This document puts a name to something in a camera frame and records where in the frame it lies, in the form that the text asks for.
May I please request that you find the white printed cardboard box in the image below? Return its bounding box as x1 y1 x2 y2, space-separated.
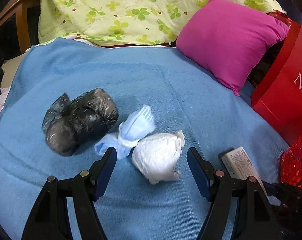
219 146 267 195

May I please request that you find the white plastic bag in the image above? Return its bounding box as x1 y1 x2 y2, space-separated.
131 130 185 185

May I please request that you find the black crumpled plastic bag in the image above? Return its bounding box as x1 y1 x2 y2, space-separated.
42 88 118 156

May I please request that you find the light blue tied plastic bag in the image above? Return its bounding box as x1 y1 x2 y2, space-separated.
94 105 156 159

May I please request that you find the blue bed blanket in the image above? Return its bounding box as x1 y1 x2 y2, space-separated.
0 38 288 239

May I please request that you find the red paper shopping bag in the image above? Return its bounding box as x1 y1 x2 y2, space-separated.
251 22 302 145

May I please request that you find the magenta pillow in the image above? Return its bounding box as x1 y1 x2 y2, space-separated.
176 0 290 96

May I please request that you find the green clover pattern quilt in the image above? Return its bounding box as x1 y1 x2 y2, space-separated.
38 0 282 46

